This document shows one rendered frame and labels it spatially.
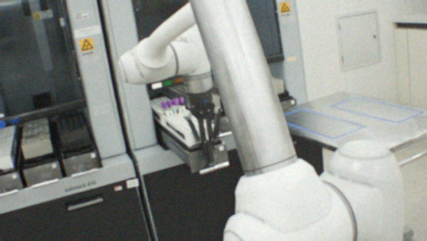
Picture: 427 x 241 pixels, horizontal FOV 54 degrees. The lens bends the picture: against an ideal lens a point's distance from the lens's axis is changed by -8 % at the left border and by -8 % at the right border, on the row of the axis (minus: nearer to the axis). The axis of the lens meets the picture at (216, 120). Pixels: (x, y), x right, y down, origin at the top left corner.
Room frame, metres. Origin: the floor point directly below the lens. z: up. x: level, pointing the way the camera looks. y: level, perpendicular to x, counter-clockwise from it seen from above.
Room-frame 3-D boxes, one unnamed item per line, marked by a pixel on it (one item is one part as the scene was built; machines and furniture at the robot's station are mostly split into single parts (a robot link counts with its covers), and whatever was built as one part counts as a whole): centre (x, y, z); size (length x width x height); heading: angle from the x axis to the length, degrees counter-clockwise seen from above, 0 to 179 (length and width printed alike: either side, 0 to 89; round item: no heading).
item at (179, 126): (1.59, 0.11, 0.83); 0.30 x 0.10 x 0.06; 20
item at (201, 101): (1.40, 0.04, 0.96); 0.08 x 0.07 x 0.09; 110
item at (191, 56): (1.39, 0.05, 1.14); 0.13 x 0.11 x 0.16; 115
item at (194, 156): (1.71, 0.15, 0.78); 0.73 x 0.14 x 0.09; 20
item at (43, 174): (1.80, 0.77, 0.78); 0.73 x 0.14 x 0.09; 20
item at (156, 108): (1.88, 0.21, 0.83); 0.30 x 0.10 x 0.06; 20
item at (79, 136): (1.63, 0.55, 0.85); 0.12 x 0.02 x 0.06; 110
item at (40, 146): (1.57, 0.69, 0.85); 0.12 x 0.02 x 0.06; 111
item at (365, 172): (0.80, -0.27, 0.87); 0.18 x 0.16 x 0.22; 115
